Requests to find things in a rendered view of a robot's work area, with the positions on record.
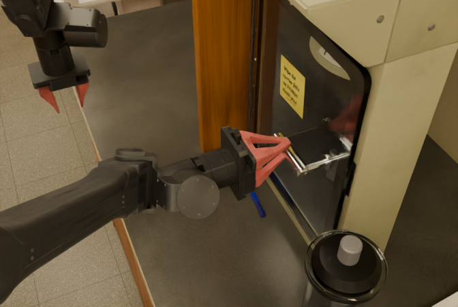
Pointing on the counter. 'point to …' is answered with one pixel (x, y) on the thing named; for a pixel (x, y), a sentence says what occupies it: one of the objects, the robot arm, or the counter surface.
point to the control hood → (342, 3)
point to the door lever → (300, 169)
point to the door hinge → (251, 39)
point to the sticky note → (292, 86)
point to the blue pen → (257, 205)
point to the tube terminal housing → (401, 97)
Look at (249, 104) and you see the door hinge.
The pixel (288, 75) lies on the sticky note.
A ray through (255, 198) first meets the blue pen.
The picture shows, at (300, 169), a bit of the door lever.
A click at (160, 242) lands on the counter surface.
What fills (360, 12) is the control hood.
